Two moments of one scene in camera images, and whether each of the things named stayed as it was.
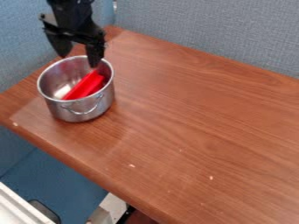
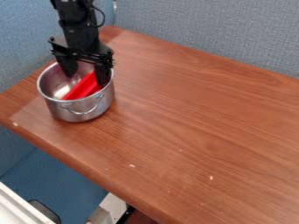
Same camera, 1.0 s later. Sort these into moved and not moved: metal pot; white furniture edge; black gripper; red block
Moved: black gripper
Not moved: red block; metal pot; white furniture edge
